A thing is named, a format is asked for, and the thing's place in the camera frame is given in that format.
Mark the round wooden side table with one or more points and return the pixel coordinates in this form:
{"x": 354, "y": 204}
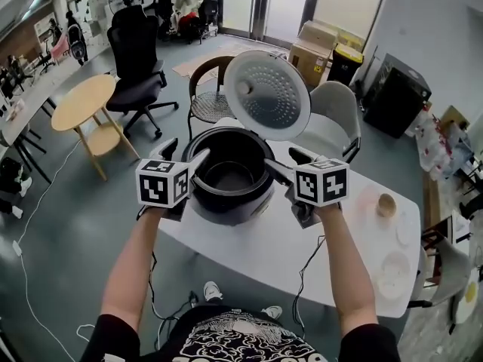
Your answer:
{"x": 83, "y": 100}

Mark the beige bowl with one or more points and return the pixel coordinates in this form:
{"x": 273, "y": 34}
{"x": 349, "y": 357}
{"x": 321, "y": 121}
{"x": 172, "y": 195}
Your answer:
{"x": 386, "y": 206}

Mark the person's right forearm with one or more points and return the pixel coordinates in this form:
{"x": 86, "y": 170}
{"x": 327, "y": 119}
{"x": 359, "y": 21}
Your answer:
{"x": 347, "y": 273}

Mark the glass entrance door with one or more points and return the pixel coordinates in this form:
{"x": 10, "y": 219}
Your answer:
{"x": 237, "y": 2}

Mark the pale yellow cardboard box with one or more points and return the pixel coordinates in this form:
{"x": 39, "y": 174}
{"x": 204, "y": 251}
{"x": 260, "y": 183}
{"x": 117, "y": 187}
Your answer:
{"x": 352, "y": 38}

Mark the small cardboard box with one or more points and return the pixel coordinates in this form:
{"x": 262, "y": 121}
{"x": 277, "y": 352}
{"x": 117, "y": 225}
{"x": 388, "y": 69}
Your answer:
{"x": 317, "y": 32}

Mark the black cabinet appliance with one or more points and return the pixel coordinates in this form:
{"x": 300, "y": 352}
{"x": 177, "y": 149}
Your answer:
{"x": 392, "y": 100}

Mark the pink translucent cup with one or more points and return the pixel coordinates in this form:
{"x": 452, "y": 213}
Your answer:
{"x": 366, "y": 202}

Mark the person's right white shoe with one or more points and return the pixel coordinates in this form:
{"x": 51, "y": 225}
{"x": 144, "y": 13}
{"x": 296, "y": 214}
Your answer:
{"x": 272, "y": 311}

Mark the brown wicker chair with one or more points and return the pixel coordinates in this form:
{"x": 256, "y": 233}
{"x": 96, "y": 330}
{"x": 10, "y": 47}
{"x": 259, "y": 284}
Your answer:
{"x": 209, "y": 108}

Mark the person's left white shoe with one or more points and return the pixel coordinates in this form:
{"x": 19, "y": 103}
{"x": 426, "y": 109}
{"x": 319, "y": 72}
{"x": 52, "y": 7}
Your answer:
{"x": 213, "y": 290}

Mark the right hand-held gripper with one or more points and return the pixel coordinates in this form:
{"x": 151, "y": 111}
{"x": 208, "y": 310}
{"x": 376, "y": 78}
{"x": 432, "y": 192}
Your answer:
{"x": 320, "y": 183}

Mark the brown cardboard sheet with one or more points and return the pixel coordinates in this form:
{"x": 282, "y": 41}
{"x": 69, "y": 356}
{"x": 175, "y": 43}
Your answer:
{"x": 454, "y": 115}

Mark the flattened cardboard floor sheets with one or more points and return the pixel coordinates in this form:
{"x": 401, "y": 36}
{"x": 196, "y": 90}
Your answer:
{"x": 226, "y": 53}

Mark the white plastic basket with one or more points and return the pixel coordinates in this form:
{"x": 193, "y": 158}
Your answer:
{"x": 394, "y": 277}

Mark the black pot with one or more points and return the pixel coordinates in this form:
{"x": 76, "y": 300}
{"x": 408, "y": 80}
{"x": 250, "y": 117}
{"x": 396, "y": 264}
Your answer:
{"x": 230, "y": 181}

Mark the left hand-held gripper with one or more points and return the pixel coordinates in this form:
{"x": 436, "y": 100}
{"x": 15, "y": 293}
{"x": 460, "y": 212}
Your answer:
{"x": 152, "y": 187}

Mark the row of white plastic jugs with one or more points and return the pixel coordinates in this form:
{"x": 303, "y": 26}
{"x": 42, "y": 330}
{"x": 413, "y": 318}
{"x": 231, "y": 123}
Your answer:
{"x": 434, "y": 145}

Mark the person's left forearm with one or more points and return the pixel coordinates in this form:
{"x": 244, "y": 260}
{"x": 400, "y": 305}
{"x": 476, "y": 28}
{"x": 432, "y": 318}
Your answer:
{"x": 130, "y": 270}

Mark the fried egg shaped cushion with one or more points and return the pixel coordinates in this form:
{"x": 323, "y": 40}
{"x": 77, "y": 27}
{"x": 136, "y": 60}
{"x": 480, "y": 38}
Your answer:
{"x": 469, "y": 292}

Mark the person's black printed shirt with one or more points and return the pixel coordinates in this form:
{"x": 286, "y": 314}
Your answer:
{"x": 245, "y": 341}

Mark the large cardboard box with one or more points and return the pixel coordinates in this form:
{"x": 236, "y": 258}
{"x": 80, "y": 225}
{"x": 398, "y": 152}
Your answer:
{"x": 307, "y": 64}

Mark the black bin yellow lid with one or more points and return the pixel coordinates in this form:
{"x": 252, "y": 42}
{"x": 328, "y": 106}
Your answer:
{"x": 343, "y": 68}

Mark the dark blue rice cooker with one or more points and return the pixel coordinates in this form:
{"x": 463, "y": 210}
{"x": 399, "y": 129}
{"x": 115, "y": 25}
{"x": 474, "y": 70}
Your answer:
{"x": 268, "y": 96}

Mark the long gray table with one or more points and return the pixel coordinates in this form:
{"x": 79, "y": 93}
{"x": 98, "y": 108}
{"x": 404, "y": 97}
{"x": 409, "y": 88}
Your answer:
{"x": 30, "y": 104}

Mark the person's white shoe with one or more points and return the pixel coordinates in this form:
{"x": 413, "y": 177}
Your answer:
{"x": 213, "y": 290}
{"x": 272, "y": 311}

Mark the black office chair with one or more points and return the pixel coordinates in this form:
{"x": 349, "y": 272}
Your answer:
{"x": 134, "y": 51}

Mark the gray upholstered chair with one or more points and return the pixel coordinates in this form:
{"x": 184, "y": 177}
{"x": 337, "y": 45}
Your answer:
{"x": 453, "y": 266}
{"x": 332, "y": 104}

